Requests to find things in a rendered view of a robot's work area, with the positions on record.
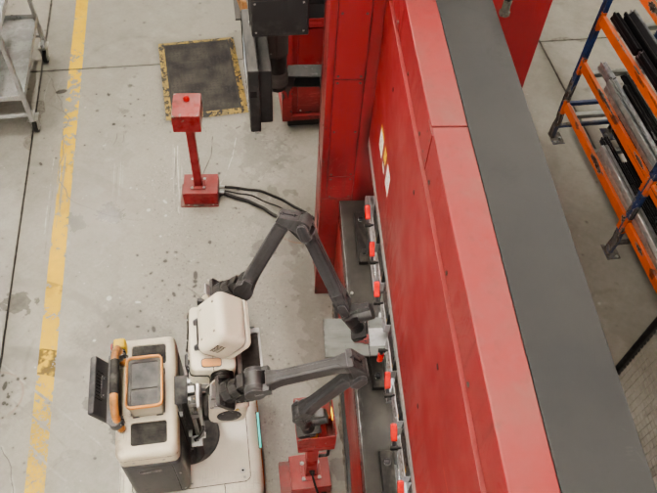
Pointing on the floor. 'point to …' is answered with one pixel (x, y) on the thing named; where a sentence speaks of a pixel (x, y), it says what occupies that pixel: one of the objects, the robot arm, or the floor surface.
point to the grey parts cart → (19, 58)
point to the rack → (614, 131)
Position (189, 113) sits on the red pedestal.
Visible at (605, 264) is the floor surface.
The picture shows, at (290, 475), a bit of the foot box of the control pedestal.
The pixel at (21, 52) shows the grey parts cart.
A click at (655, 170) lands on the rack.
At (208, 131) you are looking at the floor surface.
